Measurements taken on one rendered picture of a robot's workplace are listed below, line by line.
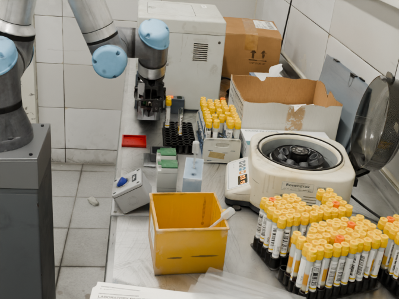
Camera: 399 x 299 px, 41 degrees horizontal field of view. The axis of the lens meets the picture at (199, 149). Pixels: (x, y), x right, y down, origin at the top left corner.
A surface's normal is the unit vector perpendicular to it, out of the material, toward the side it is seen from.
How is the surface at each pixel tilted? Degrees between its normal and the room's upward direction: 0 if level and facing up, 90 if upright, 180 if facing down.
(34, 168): 90
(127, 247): 0
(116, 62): 92
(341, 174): 0
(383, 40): 90
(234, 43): 89
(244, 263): 0
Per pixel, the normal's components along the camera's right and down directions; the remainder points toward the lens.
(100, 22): 0.48, 0.29
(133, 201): 0.09, 0.43
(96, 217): 0.08, -0.90
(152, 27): 0.12, -0.57
